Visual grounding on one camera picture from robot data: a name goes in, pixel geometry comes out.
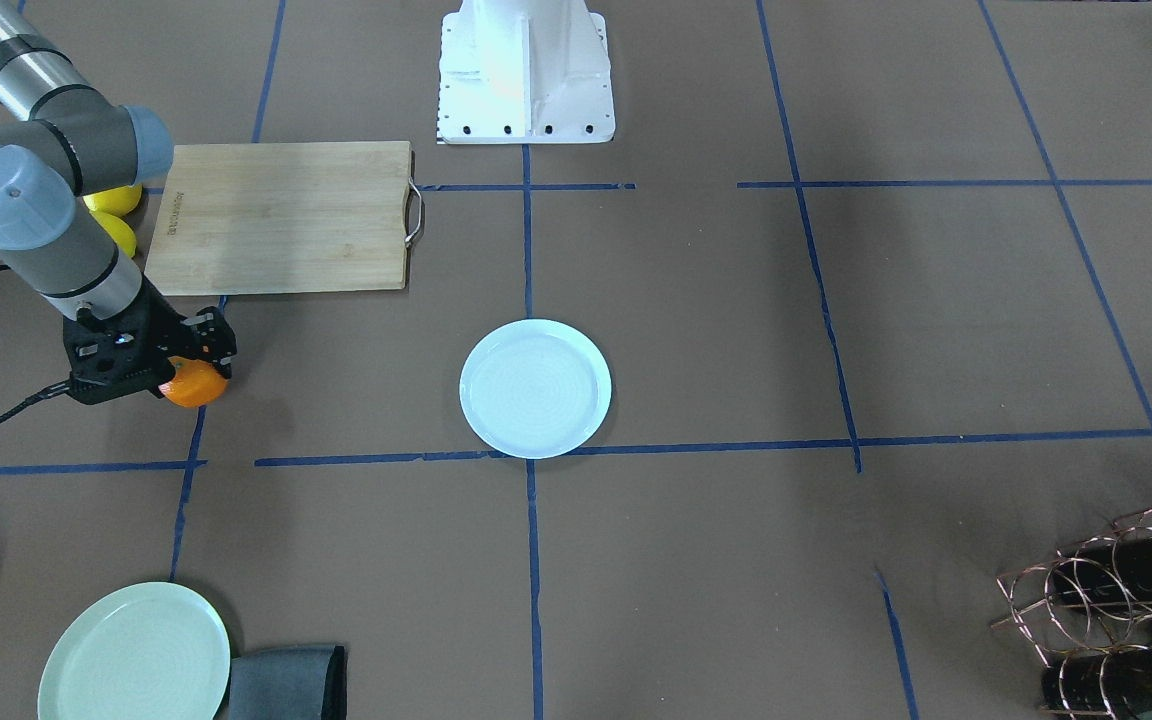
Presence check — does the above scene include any dark grey folded cloth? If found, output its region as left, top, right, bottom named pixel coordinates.
left=228, top=644, right=348, bottom=719

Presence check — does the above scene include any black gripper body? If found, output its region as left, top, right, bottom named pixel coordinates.
left=61, top=285, right=198, bottom=406

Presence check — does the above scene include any yellow lemon near board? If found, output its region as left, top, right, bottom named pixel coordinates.
left=90, top=210, right=141, bottom=259

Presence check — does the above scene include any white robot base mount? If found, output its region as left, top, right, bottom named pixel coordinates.
left=435, top=1, right=617, bottom=145

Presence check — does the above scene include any copper wire bottle rack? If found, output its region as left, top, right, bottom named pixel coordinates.
left=995, top=507, right=1152, bottom=719

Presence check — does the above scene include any light green plate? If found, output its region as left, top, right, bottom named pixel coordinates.
left=36, top=582, right=230, bottom=719

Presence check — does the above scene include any light blue plate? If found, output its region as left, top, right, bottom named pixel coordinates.
left=458, top=319, right=613, bottom=460

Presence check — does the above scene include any yellow lemon far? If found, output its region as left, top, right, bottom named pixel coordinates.
left=82, top=184, right=145, bottom=218

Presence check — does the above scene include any dark green wine bottle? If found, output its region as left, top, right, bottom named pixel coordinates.
left=1051, top=537, right=1152, bottom=612

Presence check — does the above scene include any bamboo cutting board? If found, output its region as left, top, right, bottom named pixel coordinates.
left=143, top=141, right=424, bottom=296

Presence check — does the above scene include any orange mandarin fruit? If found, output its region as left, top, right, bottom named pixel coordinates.
left=157, top=356, right=229, bottom=407

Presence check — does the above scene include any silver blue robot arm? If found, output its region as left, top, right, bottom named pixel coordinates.
left=0, top=1, right=237, bottom=407

